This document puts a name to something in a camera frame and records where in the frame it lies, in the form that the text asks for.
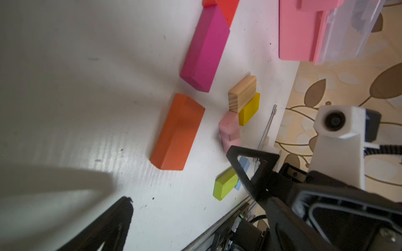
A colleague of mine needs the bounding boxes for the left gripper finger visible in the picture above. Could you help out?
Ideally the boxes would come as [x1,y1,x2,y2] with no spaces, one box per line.
[59,197,134,251]

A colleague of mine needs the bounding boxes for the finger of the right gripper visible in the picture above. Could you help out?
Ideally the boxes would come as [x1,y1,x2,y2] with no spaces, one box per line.
[225,145,281,201]

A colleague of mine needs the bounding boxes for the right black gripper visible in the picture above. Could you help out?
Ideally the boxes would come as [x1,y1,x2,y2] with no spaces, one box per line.
[260,162,402,251]

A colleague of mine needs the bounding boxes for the yellow block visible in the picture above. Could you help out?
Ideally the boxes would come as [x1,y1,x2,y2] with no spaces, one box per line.
[239,93,260,126]

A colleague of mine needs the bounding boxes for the orange block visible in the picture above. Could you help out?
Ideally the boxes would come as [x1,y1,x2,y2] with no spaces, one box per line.
[150,93,205,171]

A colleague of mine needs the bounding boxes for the magenta block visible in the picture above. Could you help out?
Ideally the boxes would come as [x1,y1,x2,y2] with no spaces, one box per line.
[180,5,230,93]

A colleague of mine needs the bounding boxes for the red block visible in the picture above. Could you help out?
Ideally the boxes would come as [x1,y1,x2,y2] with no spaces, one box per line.
[202,0,240,27]

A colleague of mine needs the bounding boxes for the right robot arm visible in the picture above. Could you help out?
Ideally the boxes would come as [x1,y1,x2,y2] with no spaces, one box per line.
[226,146,402,251]

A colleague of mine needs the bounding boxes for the blue block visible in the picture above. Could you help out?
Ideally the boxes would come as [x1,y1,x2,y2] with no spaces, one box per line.
[233,156,251,191]

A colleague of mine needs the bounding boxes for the green block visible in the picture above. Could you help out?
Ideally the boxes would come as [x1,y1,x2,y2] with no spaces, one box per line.
[213,167,239,201]

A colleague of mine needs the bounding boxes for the light pink block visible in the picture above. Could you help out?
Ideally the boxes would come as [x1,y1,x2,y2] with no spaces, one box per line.
[218,111,241,154]

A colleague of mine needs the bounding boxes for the small hex key tool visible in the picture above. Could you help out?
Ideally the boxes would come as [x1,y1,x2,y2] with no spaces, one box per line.
[257,104,277,151]

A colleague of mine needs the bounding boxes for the natural wood block in pile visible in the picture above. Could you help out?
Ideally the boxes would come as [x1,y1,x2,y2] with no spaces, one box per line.
[228,75,257,113]

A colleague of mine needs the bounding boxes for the pink plastic storage box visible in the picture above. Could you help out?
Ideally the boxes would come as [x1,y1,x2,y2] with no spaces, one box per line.
[278,0,385,65]

